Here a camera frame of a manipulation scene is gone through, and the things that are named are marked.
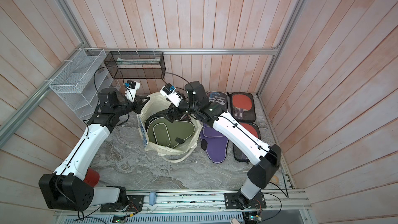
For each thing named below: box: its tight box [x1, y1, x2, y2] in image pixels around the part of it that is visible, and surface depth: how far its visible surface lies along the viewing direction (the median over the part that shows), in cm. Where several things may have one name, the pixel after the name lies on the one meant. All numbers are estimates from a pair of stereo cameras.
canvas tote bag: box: [136, 91, 203, 163], surface depth 80 cm
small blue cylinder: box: [149, 190, 156, 207], surface depth 75 cm
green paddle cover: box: [147, 117, 195, 149], surface depth 90 cm
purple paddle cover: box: [199, 123, 230, 164], surface depth 93 cm
